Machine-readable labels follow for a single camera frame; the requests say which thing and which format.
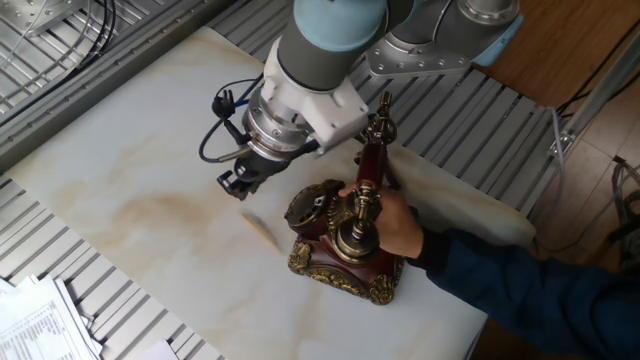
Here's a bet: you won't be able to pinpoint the silver robot mounting plate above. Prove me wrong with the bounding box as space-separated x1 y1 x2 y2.
364 34 474 79

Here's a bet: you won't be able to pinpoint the blank white paper sheet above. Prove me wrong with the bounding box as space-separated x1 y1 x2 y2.
139 339 181 360

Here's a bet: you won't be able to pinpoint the red brass rotary phone base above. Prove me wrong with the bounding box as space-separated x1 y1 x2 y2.
283 178 406 306

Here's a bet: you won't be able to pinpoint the thin wooden stick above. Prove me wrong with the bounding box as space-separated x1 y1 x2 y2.
239 212 282 252

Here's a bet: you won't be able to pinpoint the black gripper cable bundle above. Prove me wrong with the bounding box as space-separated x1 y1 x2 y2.
198 73 321 165

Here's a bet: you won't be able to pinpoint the forearm in dark blue sleeve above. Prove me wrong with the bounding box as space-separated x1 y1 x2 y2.
407 227 640 360

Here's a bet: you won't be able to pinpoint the silver perforated metal plate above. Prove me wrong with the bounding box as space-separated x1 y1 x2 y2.
0 0 87 39

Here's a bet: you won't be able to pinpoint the stack of printed papers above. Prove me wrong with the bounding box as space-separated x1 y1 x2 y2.
0 273 104 360

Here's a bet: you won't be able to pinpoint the black floor cable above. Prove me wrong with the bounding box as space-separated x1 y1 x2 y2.
608 154 640 271

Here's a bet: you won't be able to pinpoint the aluminium frame beam with bracket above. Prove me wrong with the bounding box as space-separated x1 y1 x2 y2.
547 29 640 157

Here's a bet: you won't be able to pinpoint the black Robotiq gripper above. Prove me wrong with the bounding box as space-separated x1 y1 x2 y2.
216 151 292 202

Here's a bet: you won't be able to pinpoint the person's bare hand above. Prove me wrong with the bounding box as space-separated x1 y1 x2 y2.
338 182 426 260

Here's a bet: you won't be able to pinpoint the brass and red phone handset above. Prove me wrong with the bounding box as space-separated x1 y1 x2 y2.
332 90 399 265

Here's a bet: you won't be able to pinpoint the black cables on table edge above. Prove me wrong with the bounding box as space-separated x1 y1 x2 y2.
0 0 117 127

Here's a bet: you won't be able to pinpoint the white marble pattern board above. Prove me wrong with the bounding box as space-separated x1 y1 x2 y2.
2 25 539 360

